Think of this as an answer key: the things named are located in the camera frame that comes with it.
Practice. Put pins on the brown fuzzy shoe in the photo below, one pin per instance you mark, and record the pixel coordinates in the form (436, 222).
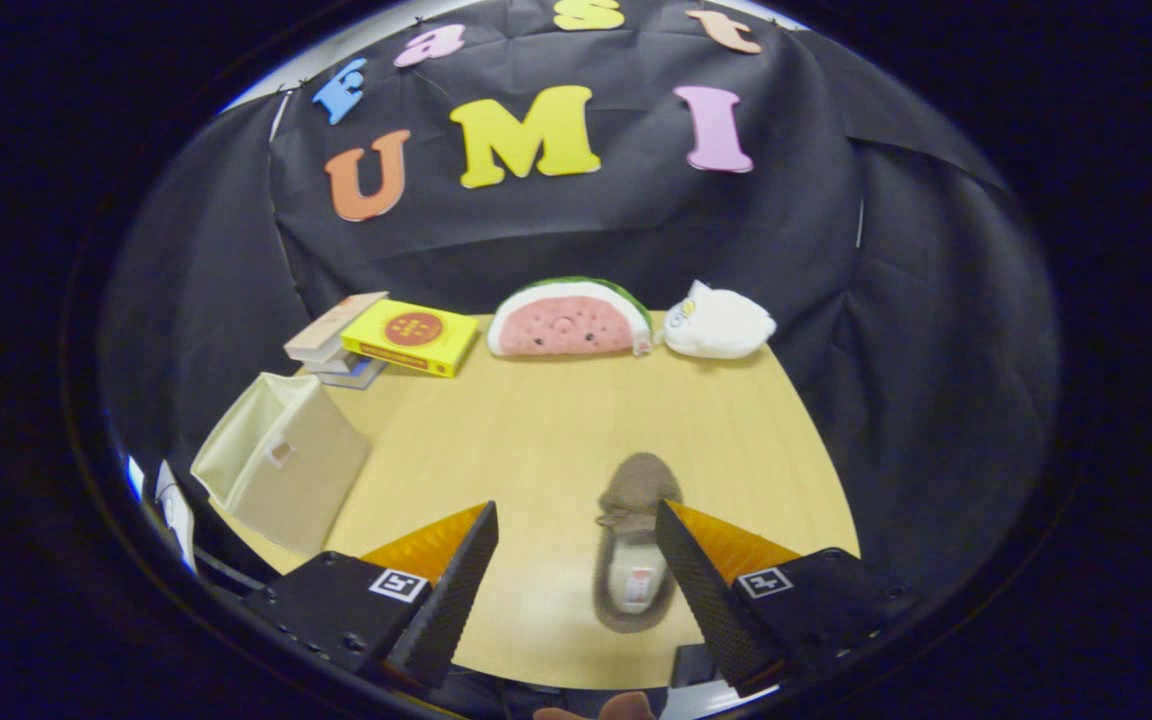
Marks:
(636, 480)

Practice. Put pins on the beige book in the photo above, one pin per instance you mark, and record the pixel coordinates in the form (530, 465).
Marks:
(334, 322)

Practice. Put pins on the watermelon slice plush toy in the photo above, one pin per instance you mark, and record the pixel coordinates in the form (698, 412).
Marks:
(566, 322)

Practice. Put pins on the white plush toy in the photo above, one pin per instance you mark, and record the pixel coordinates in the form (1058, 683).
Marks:
(721, 322)

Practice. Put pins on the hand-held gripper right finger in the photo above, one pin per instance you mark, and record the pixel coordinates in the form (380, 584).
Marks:
(711, 610)

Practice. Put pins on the blue book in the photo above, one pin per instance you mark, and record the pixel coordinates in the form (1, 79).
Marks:
(361, 375)

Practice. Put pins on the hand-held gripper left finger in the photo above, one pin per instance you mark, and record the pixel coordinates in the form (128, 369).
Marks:
(451, 610)

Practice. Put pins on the white device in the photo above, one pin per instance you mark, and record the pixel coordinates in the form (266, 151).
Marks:
(176, 510)

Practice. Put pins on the yellow book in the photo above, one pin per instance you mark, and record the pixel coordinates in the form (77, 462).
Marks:
(411, 335)

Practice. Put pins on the beige fabric storage box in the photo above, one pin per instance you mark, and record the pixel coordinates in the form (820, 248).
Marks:
(286, 490)

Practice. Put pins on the grey book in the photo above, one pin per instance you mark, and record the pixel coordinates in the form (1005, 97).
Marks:
(331, 363)

